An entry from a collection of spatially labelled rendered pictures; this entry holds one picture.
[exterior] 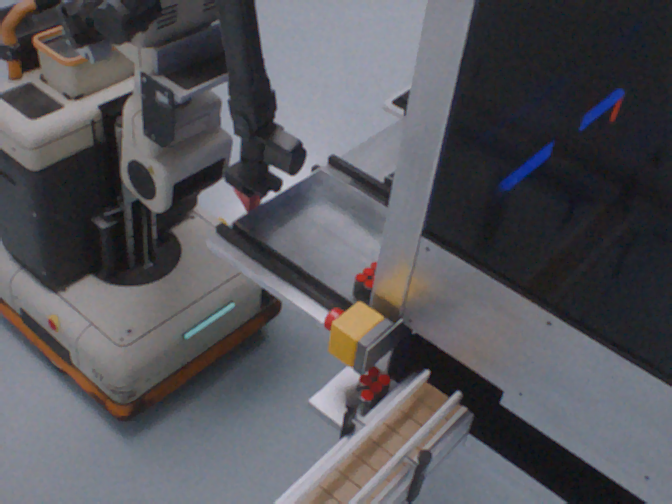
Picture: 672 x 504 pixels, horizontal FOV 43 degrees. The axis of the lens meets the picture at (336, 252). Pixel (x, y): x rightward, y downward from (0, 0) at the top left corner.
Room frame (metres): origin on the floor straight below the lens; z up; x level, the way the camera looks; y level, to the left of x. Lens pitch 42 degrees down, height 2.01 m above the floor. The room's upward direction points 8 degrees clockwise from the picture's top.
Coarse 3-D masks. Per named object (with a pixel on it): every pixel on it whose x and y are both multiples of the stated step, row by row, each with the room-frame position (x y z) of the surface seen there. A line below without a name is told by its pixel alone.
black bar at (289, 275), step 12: (216, 228) 1.25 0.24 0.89; (228, 228) 1.25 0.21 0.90; (228, 240) 1.23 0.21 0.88; (240, 240) 1.22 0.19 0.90; (252, 252) 1.20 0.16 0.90; (264, 252) 1.20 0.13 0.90; (264, 264) 1.18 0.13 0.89; (276, 264) 1.17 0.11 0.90; (288, 276) 1.14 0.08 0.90; (300, 276) 1.14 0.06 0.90; (300, 288) 1.13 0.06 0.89; (312, 288) 1.12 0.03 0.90; (324, 300) 1.09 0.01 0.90; (336, 300) 1.10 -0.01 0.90
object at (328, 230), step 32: (288, 192) 1.38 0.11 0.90; (320, 192) 1.43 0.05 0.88; (352, 192) 1.41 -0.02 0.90; (256, 224) 1.29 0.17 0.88; (288, 224) 1.31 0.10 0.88; (320, 224) 1.32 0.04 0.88; (352, 224) 1.34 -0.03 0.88; (384, 224) 1.35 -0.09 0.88; (288, 256) 1.21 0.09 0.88; (320, 256) 1.23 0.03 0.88; (352, 256) 1.24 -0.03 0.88; (320, 288) 1.12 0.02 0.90; (352, 288) 1.15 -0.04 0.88
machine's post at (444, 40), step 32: (448, 0) 0.97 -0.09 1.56; (448, 32) 0.97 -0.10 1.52; (416, 64) 0.99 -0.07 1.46; (448, 64) 0.96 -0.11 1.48; (416, 96) 0.98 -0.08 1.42; (448, 96) 0.96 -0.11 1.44; (416, 128) 0.98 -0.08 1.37; (448, 128) 0.96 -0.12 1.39; (416, 160) 0.97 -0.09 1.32; (416, 192) 0.97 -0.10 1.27; (416, 224) 0.96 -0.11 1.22; (384, 256) 0.98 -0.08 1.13; (384, 288) 0.98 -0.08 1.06
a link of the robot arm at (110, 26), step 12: (108, 0) 1.40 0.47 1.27; (120, 0) 1.37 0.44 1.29; (132, 0) 1.36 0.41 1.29; (144, 0) 1.37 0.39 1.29; (156, 0) 1.44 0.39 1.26; (96, 12) 1.39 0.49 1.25; (108, 12) 1.37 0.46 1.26; (120, 12) 1.35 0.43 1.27; (132, 12) 1.36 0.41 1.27; (156, 12) 1.43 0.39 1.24; (96, 24) 1.39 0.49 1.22; (108, 24) 1.38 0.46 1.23; (120, 24) 1.36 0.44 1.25; (132, 24) 1.38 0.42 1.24; (108, 36) 1.38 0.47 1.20; (120, 36) 1.37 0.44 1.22; (132, 36) 1.38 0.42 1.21
